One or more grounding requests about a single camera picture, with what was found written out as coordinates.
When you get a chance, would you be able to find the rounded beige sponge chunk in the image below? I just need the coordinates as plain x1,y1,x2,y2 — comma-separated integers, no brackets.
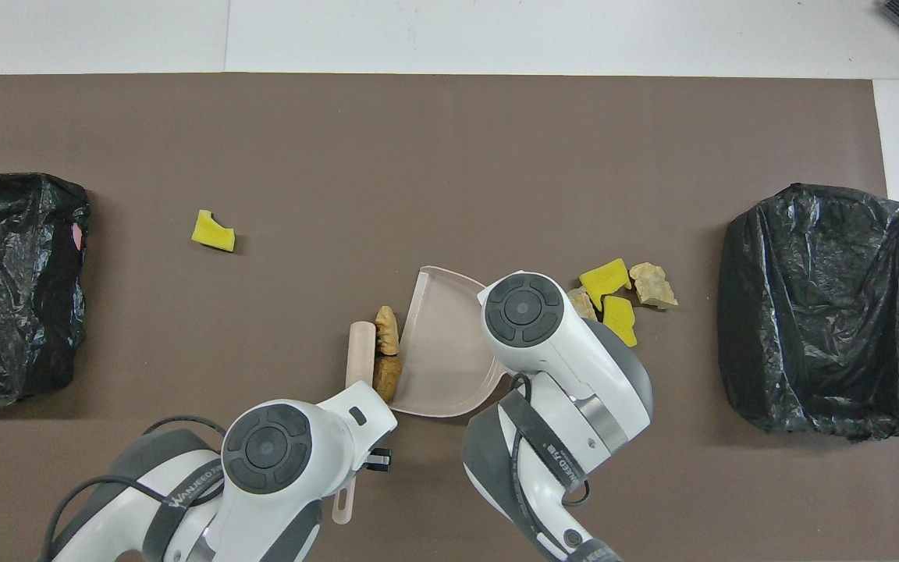
374,305,403,357

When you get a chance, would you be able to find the black bagged bin pink mark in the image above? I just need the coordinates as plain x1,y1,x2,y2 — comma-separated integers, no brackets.
0,172,92,407

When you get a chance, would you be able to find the notched yellow sponge piece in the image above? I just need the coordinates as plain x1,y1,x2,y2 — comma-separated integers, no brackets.
190,208,237,254

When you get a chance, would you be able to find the beige hand brush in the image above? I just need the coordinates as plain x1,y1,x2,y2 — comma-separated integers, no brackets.
332,320,378,525

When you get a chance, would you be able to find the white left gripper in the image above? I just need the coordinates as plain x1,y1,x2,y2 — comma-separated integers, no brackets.
318,383,399,474

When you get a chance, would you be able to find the brown table mat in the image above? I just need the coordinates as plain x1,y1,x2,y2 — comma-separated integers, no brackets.
0,73,899,562

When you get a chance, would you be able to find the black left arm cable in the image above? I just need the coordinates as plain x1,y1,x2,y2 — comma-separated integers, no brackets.
44,414,232,562

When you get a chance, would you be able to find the orange brown sponge chunk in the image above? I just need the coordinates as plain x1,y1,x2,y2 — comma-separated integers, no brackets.
371,355,404,404

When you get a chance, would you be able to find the beige plastic dustpan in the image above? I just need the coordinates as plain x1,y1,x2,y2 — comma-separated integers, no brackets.
391,265,513,418

